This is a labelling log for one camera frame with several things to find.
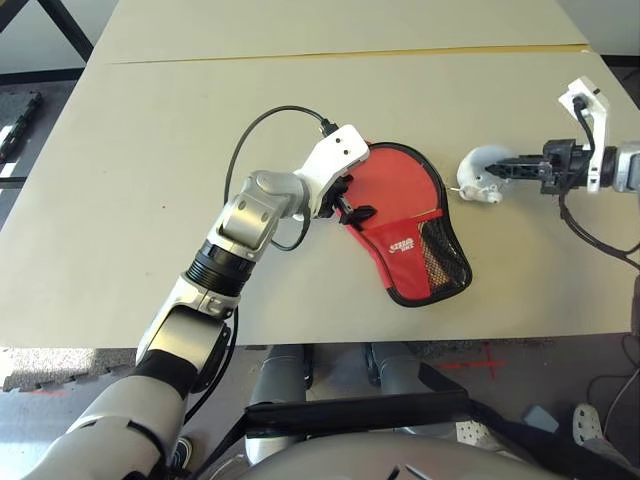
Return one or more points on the red black paddle case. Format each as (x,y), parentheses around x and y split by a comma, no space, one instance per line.
(400,265)

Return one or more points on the red tape cross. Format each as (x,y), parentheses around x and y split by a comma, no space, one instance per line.
(475,364)

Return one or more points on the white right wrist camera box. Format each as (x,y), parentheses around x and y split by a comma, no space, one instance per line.
(597,130)

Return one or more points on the dark canvas sneaker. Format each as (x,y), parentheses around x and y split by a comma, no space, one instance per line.
(182,452)

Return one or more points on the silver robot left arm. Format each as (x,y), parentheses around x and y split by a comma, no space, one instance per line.
(250,210)

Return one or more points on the grey robot leg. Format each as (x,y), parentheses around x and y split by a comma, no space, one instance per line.
(277,375)
(395,370)

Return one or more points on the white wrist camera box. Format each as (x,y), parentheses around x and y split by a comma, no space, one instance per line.
(335,150)
(597,130)

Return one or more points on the grey trouser leg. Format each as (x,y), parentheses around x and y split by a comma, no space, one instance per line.
(612,452)

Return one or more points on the grey robot left leg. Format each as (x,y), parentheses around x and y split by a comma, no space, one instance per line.
(277,375)

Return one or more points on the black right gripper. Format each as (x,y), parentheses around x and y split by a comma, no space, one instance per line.
(562,167)

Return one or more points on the white perforated clog shoe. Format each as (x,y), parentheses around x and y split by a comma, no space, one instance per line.
(586,422)
(472,434)

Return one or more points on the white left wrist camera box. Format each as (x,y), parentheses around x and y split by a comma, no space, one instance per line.
(335,150)

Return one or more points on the black support bar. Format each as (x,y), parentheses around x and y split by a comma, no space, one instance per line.
(360,407)

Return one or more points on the grey foam floor mat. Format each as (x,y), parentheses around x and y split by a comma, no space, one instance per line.
(60,370)

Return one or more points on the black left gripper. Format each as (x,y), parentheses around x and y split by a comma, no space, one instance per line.
(335,195)

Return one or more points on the grey robot right leg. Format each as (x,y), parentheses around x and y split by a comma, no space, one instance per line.
(395,370)

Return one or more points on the black metal table frame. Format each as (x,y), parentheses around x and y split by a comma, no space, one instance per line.
(75,35)

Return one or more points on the grey foot pedal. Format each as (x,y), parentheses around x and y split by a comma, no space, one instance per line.
(541,419)

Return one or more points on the grey robot torso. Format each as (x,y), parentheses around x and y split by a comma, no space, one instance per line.
(375,460)

